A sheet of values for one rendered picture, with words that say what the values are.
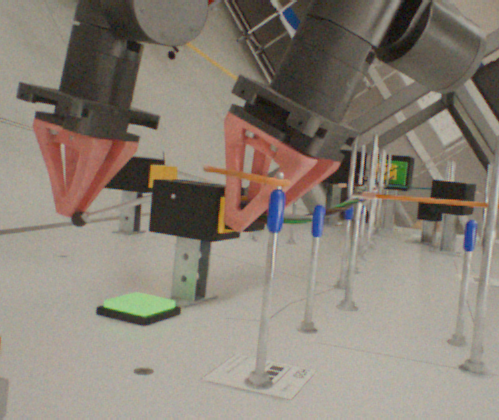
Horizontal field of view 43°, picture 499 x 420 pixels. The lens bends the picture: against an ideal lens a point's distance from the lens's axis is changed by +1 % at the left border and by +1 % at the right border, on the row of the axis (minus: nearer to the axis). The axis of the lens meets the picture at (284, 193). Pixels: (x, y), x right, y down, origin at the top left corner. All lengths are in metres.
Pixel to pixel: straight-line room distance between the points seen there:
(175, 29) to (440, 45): 0.18
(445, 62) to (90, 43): 0.27
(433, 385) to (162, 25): 0.29
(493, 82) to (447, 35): 0.99
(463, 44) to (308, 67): 0.12
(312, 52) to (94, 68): 0.18
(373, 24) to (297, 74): 0.06
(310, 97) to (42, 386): 0.23
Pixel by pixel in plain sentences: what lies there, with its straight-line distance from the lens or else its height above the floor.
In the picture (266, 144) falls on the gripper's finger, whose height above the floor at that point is 1.22.
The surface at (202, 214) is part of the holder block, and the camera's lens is 0.45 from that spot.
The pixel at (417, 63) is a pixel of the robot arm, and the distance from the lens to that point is 0.46.
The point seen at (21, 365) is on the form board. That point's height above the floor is 1.09.
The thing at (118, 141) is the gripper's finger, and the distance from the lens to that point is 0.53.
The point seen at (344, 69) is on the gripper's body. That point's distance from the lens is 0.42.
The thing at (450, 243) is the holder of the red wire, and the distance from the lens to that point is 0.96.
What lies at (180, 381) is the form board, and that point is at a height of 1.15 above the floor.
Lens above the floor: 1.31
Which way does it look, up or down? 13 degrees down
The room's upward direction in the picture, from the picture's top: 58 degrees clockwise
